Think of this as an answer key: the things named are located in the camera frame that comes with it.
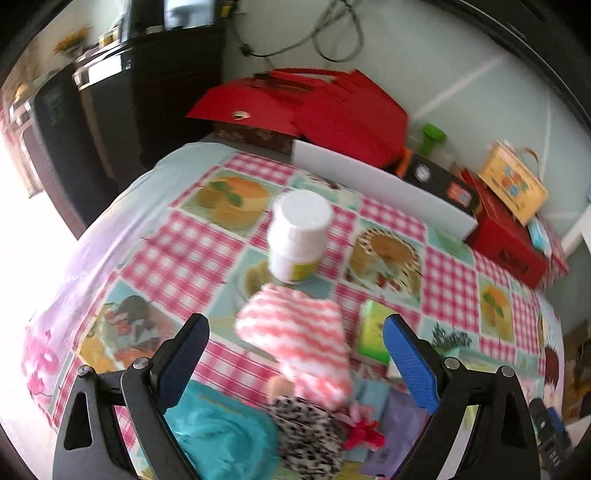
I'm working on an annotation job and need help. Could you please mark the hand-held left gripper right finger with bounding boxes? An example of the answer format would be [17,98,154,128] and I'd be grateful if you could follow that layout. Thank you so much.
[382,314,541,480]

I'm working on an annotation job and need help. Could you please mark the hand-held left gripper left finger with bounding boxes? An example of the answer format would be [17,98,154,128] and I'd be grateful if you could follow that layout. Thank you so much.
[52,314,211,480]

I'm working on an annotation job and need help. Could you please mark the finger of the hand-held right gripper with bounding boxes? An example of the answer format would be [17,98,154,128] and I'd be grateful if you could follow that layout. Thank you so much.
[529,399,578,480]

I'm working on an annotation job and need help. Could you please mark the red bow hair clip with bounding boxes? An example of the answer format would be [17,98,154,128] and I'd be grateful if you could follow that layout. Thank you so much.
[344,402,386,452]

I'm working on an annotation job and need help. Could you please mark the pink white striped fuzzy sock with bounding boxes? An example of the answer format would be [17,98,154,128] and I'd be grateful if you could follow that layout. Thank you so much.
[235,282,354,409]

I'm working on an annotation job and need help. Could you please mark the leopard print scrunchie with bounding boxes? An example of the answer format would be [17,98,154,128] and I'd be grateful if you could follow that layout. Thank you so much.
[268,375,347,480]

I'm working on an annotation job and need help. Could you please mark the green packet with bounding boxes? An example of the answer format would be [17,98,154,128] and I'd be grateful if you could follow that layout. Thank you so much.
[357,300,402,364]

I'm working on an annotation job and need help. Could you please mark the brown cardboard box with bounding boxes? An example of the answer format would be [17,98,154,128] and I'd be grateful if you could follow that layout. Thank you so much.
[564,322,591,422]

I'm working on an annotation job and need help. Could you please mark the purple packet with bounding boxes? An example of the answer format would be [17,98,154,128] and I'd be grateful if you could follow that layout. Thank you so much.
[360,392,432,478]

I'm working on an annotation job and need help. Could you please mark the teal plastic heart case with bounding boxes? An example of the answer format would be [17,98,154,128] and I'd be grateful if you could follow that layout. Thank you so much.
[167,381,283,480]

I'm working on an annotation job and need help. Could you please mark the red cardboard box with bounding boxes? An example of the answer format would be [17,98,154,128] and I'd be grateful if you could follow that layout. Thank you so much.
[461,168,570,290]

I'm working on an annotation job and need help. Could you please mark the white plastic bottle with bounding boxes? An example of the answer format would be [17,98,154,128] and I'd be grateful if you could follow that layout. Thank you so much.
[267,190,332,284]

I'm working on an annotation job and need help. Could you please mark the light blue packet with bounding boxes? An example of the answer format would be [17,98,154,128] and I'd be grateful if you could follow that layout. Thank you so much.
[526,217,553,258]

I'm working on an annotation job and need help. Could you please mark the white board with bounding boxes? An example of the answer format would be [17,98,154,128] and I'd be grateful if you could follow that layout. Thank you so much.
[291,138,479,243]

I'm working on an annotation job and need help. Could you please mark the black box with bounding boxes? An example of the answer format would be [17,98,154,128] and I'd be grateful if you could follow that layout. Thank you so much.
[396,150,481,215]

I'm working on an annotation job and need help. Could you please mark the yellow printed gift bag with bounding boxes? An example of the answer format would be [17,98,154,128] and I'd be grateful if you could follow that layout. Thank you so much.
[478,140,550,227]

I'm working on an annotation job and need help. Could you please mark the green capped bottle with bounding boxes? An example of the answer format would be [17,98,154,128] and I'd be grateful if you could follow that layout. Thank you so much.
[417,122,457,168]

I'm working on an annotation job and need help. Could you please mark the brown patterned box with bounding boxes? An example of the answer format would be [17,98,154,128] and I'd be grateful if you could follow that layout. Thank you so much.
[213,121,302,155]

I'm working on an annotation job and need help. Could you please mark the red gift bag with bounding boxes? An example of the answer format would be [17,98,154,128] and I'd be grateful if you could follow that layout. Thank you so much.
[290,68,410,169]

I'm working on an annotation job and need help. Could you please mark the flat red paper bag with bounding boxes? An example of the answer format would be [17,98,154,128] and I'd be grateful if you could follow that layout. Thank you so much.
[185,74,319,136]

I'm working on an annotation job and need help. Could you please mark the black cabinet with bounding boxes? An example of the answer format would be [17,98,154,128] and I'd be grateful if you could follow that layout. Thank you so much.
[31,0,228,238]

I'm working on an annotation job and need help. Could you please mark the grey cables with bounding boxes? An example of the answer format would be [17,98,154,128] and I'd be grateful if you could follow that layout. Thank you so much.
[226,0,366,64]

